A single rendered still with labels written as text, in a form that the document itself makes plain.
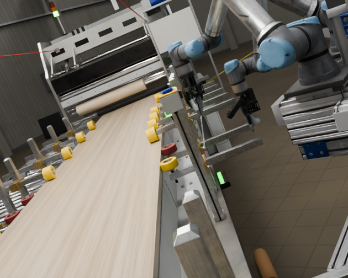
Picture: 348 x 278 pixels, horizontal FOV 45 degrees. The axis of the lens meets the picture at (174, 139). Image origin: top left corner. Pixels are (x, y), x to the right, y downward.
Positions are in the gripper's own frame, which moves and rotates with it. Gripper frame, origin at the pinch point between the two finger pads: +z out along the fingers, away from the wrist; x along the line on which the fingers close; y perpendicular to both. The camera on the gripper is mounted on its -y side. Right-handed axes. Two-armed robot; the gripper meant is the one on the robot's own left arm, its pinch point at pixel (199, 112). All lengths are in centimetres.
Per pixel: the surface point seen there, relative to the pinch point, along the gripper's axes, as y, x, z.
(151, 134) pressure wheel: -31.1, -19.3, 5.4
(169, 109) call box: 50, -29, -16
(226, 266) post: 119, -51, 6
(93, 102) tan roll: -272, -10, -8
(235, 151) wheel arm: 26.2, -1.4, 17.6
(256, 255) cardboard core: -17, 5, 93
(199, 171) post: 49, -27, 10
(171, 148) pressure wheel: -4.6, -19.0, 10.8
